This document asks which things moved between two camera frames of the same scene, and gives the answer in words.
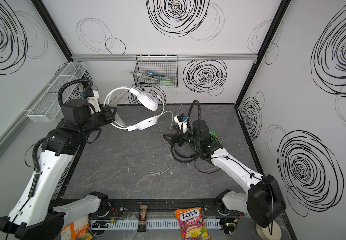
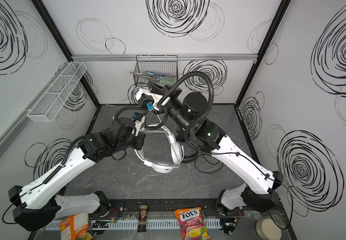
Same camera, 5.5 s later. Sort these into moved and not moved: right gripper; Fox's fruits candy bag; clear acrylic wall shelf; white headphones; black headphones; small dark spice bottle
Moved: white headphones; right gripper
Not moved: black headphones; small dark spice bottle; clear acrylic wall shelf; Fox's fruits candy bag
